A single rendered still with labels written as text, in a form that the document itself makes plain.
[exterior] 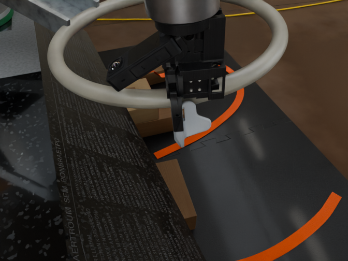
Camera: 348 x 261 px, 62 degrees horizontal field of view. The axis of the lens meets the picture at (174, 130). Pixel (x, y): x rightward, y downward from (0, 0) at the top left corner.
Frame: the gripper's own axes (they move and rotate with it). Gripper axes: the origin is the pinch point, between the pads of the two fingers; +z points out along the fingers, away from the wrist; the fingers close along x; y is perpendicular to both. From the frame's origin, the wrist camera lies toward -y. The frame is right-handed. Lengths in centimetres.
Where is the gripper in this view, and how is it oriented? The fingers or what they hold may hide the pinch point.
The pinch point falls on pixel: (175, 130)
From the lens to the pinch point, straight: 50.0
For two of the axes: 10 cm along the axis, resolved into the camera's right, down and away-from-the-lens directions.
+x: -0.8, -6.9, 7.2
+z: 0.7, 7.1, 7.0
